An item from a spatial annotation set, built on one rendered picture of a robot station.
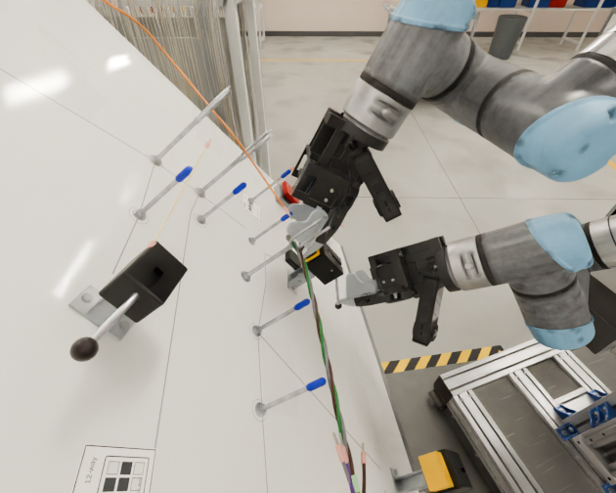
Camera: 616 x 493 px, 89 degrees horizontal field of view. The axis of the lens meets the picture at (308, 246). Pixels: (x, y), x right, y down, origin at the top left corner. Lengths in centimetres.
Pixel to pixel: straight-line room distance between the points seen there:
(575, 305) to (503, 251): 12
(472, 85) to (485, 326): 172
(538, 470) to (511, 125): 134
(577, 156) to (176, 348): 39
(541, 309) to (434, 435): 122
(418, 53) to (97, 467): 43
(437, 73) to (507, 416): 138
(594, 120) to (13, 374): 45
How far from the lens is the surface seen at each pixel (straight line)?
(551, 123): 36
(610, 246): 61
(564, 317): 53
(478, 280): 48
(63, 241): 32
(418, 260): 51
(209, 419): 33
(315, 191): 42
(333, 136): 41
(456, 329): 196
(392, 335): 182
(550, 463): 160
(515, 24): 736
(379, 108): 39
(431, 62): 40
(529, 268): 47
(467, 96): 43
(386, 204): 45
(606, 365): 195
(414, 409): 168
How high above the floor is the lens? 153
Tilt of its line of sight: 44 degrees down
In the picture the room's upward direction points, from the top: straight up
